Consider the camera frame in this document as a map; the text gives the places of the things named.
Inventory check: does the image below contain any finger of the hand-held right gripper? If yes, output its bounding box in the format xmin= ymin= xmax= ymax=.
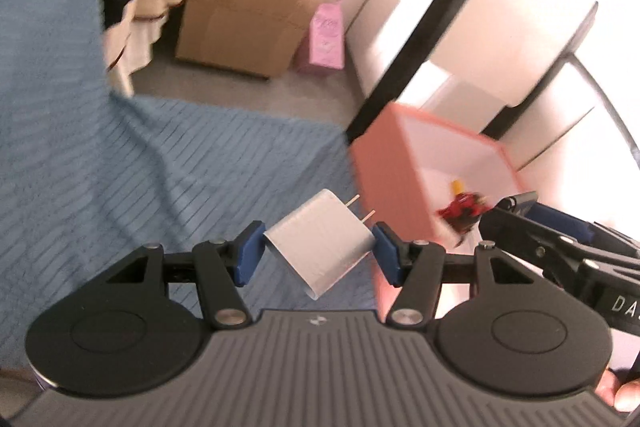
xmin=479 ymin=206 xmax=596 ymax=293
xmin=494 ymin=191 xmax=640 ymax=258

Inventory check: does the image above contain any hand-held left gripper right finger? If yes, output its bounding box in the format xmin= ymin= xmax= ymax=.
xmin=372 ymin=221 xmax=541 ymax=329

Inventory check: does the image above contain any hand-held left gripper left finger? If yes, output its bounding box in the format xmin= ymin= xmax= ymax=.
xmin=102 ymin=221 xmax=267 ymax=330

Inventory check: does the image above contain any white charger plug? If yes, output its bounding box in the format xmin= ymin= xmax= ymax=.
xmin=263 ymin=188 xmax=377 ymax=300

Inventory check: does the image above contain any pink cardboard box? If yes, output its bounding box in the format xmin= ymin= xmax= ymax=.
xmin=348 ymin=102 xmax=528 ymax=322

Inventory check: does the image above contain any person's right hand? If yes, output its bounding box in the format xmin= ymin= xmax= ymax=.
xmin=597 ymin=369 xmax=640 ymax=413

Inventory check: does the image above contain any red toy figure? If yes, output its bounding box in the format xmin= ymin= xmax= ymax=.
xmin=436 ymin=192 xmax=493 ymax=235

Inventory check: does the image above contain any black curved edge strip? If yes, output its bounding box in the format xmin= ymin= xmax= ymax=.
xmin=570 ymin=54 xmax=640 ymax=168

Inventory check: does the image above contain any blue knitted blanket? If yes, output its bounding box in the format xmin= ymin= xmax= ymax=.
xmin=0 ymin=0 xmax=381 ymax=373

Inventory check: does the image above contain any pink carton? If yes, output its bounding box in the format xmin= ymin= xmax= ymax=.
xmin=300 ymin=0 xmax=346 ymax=75

